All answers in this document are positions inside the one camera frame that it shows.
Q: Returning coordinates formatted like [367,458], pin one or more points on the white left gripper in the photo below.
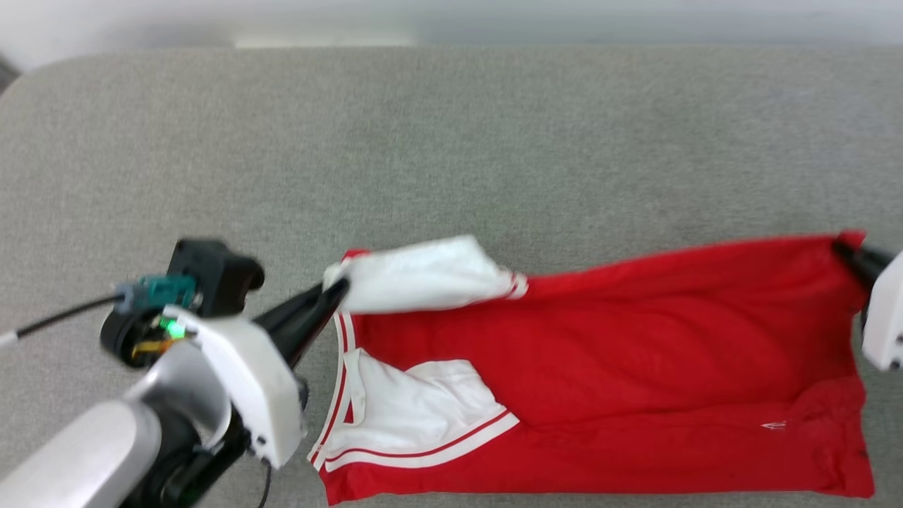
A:
[254,381]

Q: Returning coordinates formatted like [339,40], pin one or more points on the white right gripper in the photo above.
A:
[887,317]

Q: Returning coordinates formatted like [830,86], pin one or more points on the red and white shirt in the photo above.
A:
[600,353]

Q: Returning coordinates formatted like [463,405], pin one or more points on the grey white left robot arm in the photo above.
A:
[85,451]

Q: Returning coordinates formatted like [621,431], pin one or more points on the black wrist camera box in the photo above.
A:
[219,275]

